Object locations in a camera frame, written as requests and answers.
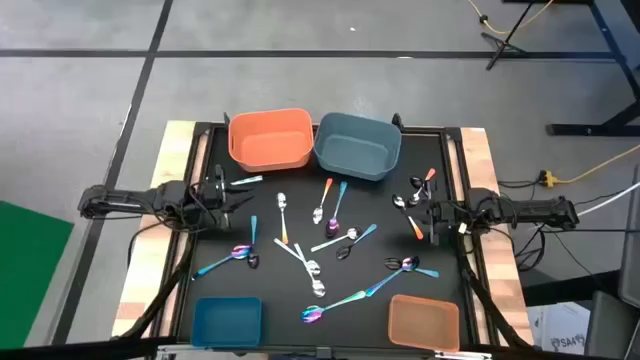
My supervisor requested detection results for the large blue-grey plastic bin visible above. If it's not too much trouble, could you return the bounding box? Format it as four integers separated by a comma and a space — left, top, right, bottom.
313, 111, 403, 182

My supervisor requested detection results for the silver spoon orange handle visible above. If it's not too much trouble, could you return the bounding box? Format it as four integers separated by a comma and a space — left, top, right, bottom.
407, 167, 437, 207
276, 191, 290, 245
392, 193, 425, 241
312, 177, 334, 225

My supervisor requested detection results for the black tripod stand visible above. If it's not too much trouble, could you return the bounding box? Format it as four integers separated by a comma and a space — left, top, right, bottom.
480, 0, 537, 71

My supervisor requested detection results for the small blue tray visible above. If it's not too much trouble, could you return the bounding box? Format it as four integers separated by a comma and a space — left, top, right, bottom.
190, 296, 264, 349

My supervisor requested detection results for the grey office chair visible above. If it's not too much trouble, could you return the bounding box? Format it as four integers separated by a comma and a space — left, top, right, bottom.
583, 164, 640, 360

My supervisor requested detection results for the black rig crossbar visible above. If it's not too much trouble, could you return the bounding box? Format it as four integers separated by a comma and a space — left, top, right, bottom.
0, 335, 640, 360

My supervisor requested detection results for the iridescent rainbow spoon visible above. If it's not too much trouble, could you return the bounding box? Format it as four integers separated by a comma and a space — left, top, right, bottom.
324, 180, 349, 239
364, 255, 421, 298
300, 289, 367, 325
191, 243, 253, 281

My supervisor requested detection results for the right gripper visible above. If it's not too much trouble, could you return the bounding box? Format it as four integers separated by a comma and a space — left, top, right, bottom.
418, 179, 471, 246

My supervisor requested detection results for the small orange tray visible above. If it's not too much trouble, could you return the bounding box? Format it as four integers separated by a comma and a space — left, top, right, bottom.
387, 293, 461, 353

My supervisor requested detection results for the black metal table frame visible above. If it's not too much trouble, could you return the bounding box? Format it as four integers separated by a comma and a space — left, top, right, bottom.
149, 112, 501, 351

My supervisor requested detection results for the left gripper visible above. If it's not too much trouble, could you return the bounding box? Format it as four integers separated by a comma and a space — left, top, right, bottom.
192, 164, 257, 232

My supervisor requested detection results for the black spoon blue handle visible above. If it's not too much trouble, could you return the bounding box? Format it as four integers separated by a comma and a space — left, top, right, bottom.
383, 256, 441, 279
409, 174, 432, 200
335, 223, 379, 262
247, 215, 261, 270

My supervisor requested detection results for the white cable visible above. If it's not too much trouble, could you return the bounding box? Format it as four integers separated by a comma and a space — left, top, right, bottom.
524, 180, 640, 232

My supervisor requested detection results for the black table mat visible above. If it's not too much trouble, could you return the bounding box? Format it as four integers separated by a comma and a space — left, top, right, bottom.
177, 124, 474, 349

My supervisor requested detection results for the black braided cable bundle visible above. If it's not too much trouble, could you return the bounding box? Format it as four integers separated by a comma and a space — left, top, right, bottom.
457, 249, 534, 349
112, 219, 201, 346

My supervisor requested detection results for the white printed cardboard box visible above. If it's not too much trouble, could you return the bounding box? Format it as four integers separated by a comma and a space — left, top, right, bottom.
528, 301, 592, 357

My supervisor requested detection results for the green floor mat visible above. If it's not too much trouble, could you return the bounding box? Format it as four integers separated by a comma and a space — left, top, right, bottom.
0, 199, 75, 351

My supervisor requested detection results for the large orange plastic bin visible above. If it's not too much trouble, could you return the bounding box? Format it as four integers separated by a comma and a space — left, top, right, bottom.
228, 107, 315, 174

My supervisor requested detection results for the black desk foot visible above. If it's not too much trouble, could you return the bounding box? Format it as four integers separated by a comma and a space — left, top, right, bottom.
522, 269, 624, 307

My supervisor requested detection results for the black desk frame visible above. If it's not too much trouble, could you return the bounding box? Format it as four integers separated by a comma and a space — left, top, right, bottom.
502, 0, 640, 137

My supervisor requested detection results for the yellow extension cable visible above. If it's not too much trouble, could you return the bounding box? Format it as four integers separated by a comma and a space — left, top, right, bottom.
538, 143, 640, 187
467, 0, 555, 36

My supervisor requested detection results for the silver aluminium rail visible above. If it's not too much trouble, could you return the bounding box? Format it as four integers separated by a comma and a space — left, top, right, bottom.
155, 343, 494, 360

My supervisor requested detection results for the black floor cable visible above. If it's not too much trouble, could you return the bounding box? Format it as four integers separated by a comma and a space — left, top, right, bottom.
497, 172, 640, 281

